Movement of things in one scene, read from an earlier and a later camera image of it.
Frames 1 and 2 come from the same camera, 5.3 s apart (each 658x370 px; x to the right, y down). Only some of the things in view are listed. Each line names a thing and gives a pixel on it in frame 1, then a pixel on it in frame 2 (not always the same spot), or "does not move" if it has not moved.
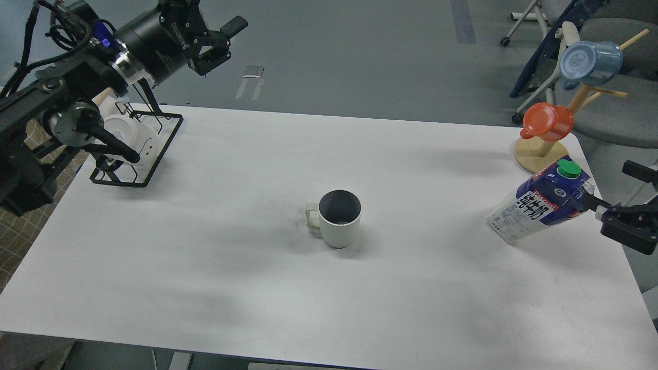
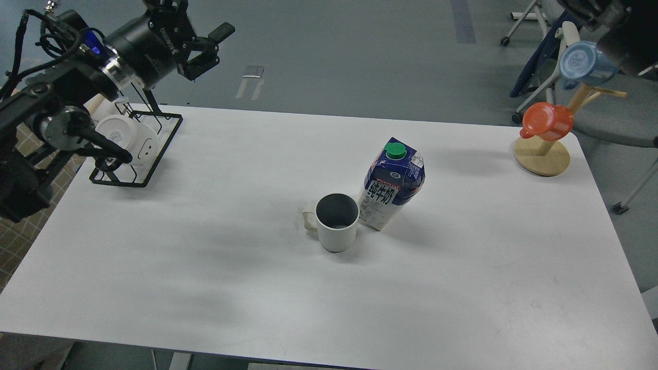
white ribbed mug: x=338 y=217 does not move
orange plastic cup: x=546 y=122 does not move
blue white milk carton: x=555 y=193 → x=396 y=174
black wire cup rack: x=155 y=131 does not move
